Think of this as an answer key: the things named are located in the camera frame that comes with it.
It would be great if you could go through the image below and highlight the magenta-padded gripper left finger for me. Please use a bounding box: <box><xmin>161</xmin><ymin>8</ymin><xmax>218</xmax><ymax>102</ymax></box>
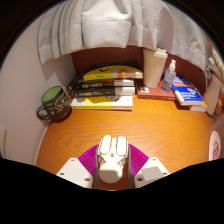
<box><xmin>55</xmin><ymin>143</ymin><xmax>101</xmax><ymax>190</ymax></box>

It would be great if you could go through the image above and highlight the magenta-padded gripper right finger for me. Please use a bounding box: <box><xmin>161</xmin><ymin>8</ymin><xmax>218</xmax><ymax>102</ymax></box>
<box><xmin>127</xmin><ymin>143</ymin><xmax>171</xmax><ymax>189</ymax></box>

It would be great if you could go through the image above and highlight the white computer mouse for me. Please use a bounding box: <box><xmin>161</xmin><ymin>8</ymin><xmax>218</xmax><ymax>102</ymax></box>
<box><xmin>95</xmin><ymin>134</ymin><xmax>130</xmax><ymax>184</ymax></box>

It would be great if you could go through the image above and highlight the dark green-lined mug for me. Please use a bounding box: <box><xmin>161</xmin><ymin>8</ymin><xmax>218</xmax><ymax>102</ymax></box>
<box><xmin>35</xmin><ymin>85</ymin><xmax>73</xmax><ymax>122</ymax></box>

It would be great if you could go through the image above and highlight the white and yellow book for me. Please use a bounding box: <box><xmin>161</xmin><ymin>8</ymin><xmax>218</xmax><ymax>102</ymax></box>
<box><xmin>70</xmin><ymin>95</ymin><xmax>134</xmax><ymax>111</ymax></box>

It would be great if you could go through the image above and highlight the dark red book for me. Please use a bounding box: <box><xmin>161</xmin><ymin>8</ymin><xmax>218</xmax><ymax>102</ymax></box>
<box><xmin>134</xmin><ymin>78</ymin><xmax>178</xmax><ymax>102</ymax></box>

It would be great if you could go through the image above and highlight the blue book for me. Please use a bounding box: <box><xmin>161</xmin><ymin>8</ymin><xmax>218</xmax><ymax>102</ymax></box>
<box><xmin>171</xmin><ymin>75</ymin><xmax>205</xmax><ymax>107</ymax></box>

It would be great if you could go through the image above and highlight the clear spray bottle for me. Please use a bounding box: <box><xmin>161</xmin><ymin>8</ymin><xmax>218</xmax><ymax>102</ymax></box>
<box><xmin>161</xmin><ymin>59</ymin><xmax>177</xmax><ymax>94</ymax></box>

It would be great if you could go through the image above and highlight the white ceramic vase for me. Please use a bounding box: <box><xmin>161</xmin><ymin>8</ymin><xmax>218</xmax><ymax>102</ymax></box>
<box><xmin>203</xmin><ymin>74</ymin><xmax>224</xmax><ymax>116</ymax></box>

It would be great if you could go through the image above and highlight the cream tumbler with lid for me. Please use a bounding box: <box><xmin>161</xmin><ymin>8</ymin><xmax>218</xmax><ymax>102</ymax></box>
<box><xmin>143</xmin><ymin>47</ymin><xmax>169</xmax><ymax>89</ymax></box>

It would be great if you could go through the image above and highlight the black and yellow book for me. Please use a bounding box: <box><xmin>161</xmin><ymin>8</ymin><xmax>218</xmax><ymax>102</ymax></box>
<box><xmin>68</xmin><ymin>61</ymin><xmax>144</xmax><ymax>89</ymax></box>

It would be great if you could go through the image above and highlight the white pleated curtain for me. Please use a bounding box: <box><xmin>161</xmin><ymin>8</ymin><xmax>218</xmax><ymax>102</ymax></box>
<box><xmin>37</xmin><ymin>0</ymin><xmax>209</xmax><ymax>64</ymax></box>

